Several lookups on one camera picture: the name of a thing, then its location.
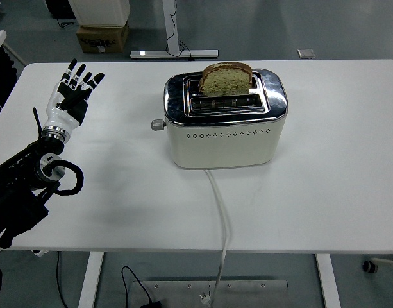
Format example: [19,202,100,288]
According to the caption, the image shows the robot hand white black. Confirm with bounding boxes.
[44,58,105,132]

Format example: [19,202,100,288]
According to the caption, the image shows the cream and chrome toaster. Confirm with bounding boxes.
[163,68,289,170]

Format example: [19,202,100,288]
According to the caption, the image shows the person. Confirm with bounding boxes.
[0,47,17,126]

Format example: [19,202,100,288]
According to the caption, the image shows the brown cardboard box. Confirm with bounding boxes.
[76,22,130,54]

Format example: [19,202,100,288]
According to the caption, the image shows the black box on floor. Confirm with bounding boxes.
[44,0,77,20]

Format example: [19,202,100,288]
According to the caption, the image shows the large white box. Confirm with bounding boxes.
[67,0,131,28]

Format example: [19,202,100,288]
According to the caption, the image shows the white desk leg with foot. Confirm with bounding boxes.
[130,0,219,60]

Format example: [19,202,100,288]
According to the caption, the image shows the white table leg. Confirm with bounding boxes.
[78,251,105,308]
[315,253,342,308]

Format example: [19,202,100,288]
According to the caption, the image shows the brown bread slice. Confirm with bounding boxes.
[199,61,253,97]

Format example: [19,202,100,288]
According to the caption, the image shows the grey metal plate with screws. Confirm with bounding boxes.
[131,280,289,308]

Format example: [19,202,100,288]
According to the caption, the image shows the black caster wheel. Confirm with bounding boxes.
[362,256,393,274]

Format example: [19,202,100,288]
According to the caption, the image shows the thin black cable on desk leg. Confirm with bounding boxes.
[165,0,196,62]

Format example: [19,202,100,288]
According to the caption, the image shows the thin black hanging cable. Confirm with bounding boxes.
[56,251,71,308]

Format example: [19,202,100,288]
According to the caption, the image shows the white toaster power cord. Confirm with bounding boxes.
[205,169,231,304]

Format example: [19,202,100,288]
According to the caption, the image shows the black cable with power adapter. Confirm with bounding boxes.
[121,265,163,308]

